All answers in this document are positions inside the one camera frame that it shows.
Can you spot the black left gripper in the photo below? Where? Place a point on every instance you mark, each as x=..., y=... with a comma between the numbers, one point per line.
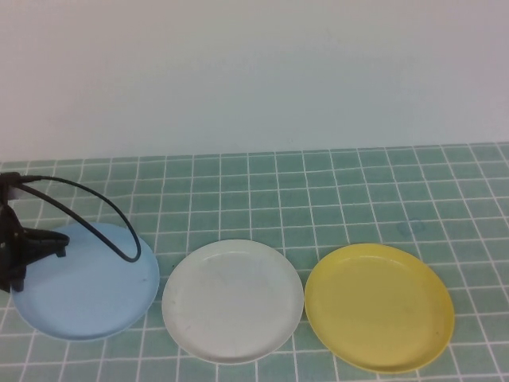
x=7, y=238

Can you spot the light blue plastic plate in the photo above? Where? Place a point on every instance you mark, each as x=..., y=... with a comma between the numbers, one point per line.
x=87, y=294

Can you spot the yellow plastic plate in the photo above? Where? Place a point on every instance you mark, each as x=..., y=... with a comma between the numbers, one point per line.
x=378, y=310

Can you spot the white plastic plate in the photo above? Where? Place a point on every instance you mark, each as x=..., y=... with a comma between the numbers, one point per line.
x=232, y=298

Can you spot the green checked table cloth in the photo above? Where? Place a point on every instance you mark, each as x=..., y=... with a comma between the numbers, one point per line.
x=278, y=191

